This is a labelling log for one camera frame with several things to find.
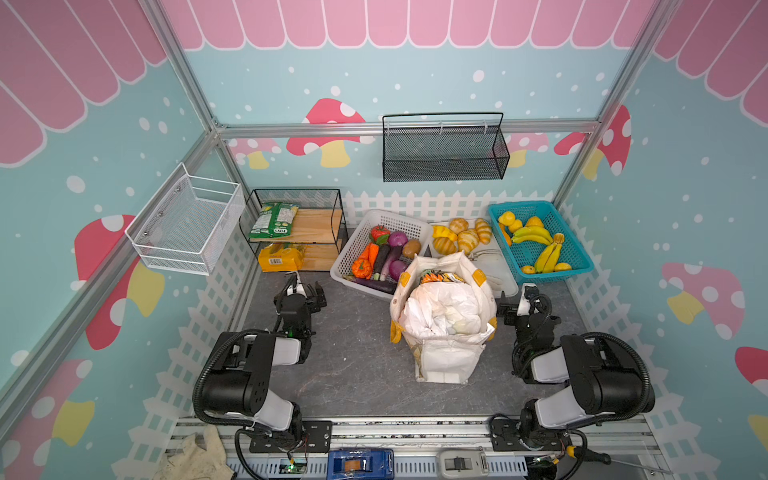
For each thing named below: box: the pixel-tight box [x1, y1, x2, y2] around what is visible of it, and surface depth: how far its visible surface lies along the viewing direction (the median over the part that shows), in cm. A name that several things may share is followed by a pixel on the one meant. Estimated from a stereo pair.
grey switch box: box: [437, 447, 489, 479], surface depth 69 cm
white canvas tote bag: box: [389, 252, 499, 384], surface depth 80 cm
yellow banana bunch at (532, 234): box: [512, 226, 553, 245], surface depth 114 cm
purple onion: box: [388, 230, 408, 247], surface depth 111 cm
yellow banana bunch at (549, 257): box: [535, 233, 565, 273], surface depth 108 cm
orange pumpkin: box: [352, 258, 373, 280], surface depth 102 cm
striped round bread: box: [433, 237, 457, 255], surface depth 111 cm
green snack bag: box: [248, 202, 299, 239], surface depth 98 cm
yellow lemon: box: [498, 211, 516, 226], surface depth 115 cm
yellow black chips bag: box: [420, 269, 465, 284], surface depth 85 cm
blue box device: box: [326, 448, 395, 480], surface depth 68 cm
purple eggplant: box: [373, 244, 390, 281], surface depth 108 cm
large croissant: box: [457, 229, 480, 254], surface depth 115 cm
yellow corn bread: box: [432, 225, 457, 240], surface depth 118 cm
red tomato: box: [371, 224, 391, 245], surface depth 112 cm
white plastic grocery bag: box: [399, 282, 495, 336], surface depth 81 cm
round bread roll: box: [449, 218, 469, 235], surface depth 119 cm
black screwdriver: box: [567, 445, 673, 475], surface depth 71 cm
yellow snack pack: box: [258, 243, 305, 272], surface depth 105 cm
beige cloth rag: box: [153, 425, 236, 480], surface depth 71 cm
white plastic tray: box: [428, 218, 519, 296], surface depth 111 cm
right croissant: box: [475, 218, 492, 244], surface depth 118 cm
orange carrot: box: [360, 242, 380, 267], surface depth 110 cm
